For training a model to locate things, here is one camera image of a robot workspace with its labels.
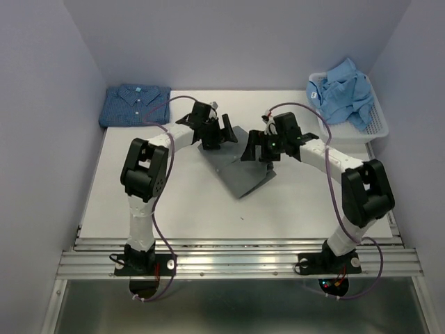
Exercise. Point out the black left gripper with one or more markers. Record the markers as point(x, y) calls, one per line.
point(224, 133)

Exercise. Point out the light blue crumpled shirt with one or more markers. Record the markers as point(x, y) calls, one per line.
point(343, 96)

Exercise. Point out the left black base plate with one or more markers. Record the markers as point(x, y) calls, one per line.
point(160, 265)

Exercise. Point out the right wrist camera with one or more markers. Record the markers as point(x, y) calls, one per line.
point(268, 119)

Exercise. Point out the grey long sleeve shirt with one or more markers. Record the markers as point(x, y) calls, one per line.
point(240, 177)

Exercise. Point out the blue checked folded shirt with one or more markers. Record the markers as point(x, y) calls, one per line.
point(133, 105)

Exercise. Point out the aluminium rail frame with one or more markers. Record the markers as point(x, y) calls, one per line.
point(239, 286)

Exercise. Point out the white plastic basket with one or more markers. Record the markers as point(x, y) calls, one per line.
point(347, 133)

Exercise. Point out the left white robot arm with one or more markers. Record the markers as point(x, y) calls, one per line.
point(146, 170)

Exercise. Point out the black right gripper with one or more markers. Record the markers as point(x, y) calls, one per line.
point(258, 138)

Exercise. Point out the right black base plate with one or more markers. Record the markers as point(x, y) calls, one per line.
point(323, 264)

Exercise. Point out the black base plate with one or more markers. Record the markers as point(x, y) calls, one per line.
point(323, 264)
point(160, 265)

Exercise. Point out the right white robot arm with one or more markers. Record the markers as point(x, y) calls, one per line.
point(366, 195)

